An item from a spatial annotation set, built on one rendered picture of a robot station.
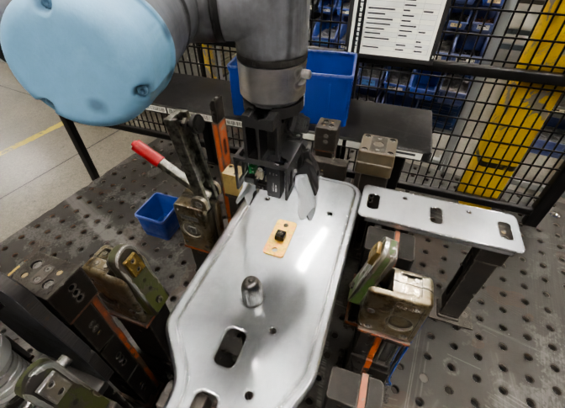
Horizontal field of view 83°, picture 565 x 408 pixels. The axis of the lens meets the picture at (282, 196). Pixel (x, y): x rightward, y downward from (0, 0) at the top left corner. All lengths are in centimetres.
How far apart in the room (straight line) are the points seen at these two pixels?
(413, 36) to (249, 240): 64
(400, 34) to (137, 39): 79
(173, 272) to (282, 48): 73
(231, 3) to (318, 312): 40
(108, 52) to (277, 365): 40
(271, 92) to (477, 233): 48
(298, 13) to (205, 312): 40
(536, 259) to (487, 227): 48
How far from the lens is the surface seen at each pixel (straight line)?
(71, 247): 114
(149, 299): 53
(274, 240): 57
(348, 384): 48
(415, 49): 94
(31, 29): 21
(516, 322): 100
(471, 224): 70
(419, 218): 67
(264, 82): 34
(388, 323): 56
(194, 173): 53
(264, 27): 32
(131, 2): 21
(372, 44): 94
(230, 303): 51
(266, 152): 39
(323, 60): 94
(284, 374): 47
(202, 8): 32
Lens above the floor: 144
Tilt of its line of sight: 42 degrees down
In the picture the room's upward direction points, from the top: straight up
